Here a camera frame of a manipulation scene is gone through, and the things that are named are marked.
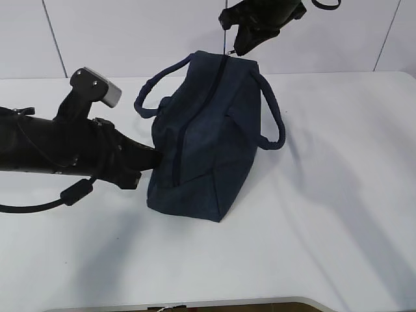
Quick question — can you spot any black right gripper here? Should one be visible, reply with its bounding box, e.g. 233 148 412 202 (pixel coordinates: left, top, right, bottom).
218 1 307 56

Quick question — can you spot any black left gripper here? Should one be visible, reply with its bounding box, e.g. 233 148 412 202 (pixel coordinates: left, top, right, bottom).
92 118 163 189

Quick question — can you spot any navy blue fabric bag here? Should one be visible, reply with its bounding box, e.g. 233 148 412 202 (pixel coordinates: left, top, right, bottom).
134 51 286 222

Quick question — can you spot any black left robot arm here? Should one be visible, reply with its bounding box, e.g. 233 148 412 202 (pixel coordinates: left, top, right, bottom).
1 107 163 190

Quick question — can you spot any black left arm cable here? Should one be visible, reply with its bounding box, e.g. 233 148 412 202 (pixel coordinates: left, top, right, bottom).
0 175 98 215

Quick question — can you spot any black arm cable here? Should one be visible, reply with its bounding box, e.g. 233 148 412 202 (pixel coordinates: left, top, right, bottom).
0 175 98 215
311 0 342 10

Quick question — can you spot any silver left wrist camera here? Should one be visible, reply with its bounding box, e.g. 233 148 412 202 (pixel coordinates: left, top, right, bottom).
54 67 122 123

